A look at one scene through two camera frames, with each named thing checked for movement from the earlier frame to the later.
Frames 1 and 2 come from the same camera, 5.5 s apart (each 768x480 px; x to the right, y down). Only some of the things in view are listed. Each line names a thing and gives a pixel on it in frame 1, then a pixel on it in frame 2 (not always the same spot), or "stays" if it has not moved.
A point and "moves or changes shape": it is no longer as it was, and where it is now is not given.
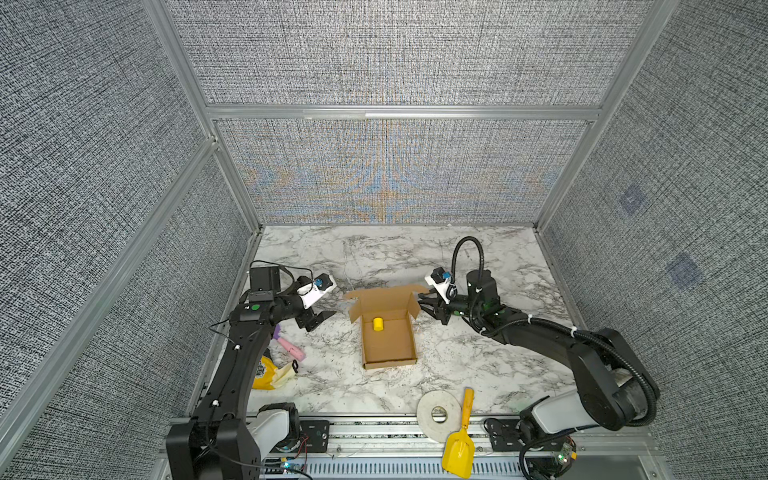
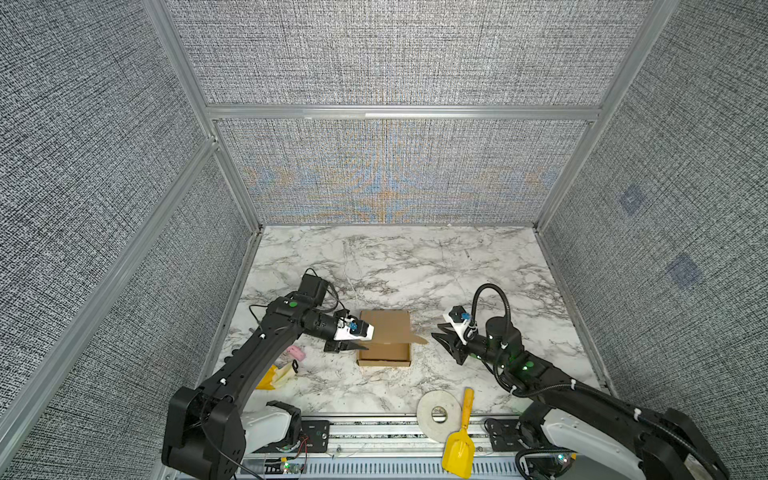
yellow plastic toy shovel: x=458 y=451 stays
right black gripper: x=439 y=307 to x=450 y=342
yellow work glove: x=273 y=377 stays
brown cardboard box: x=398 y=307 moves or changes shape
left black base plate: x=315 y=436 stays
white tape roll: x=434 y=431 stays
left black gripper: x=310 y=318 to x=336 y=345
